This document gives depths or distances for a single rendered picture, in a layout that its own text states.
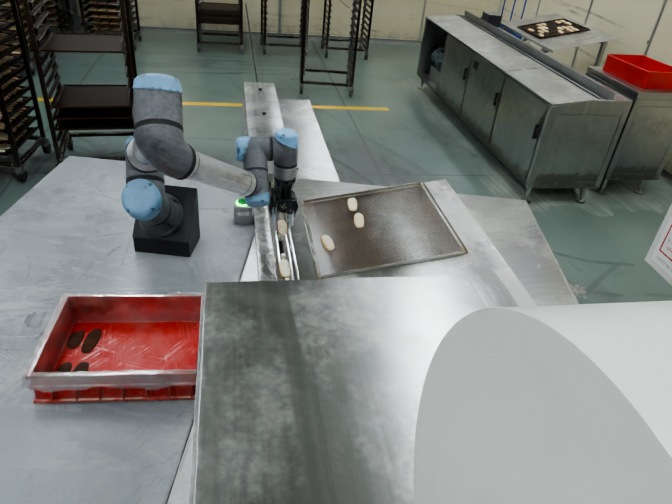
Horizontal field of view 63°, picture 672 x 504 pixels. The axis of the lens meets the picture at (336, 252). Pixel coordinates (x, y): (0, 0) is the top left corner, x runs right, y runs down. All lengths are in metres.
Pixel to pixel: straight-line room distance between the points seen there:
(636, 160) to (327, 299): 4.25
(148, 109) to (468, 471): 1.23
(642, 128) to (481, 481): 4.71
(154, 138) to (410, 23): 8.00
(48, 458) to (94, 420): 0.13
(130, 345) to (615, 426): 1.52
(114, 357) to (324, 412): 0.91
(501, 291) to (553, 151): 2.79
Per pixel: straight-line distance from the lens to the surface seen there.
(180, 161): 1.41
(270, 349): 0.90
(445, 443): 0.33
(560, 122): 4.33
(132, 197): 1.78
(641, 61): 5.46
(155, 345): 1.63
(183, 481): 1.35
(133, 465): 1.39
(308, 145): 2.88
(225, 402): 0.83
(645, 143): 5.03
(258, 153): 1.71
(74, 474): 1.41
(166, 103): 1.42
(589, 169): 4.65
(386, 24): 9.10
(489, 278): 1.75
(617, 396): 0.19
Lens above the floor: 1.93
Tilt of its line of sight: 33 degrees down
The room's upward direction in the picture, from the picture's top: 6 degrees clockwise
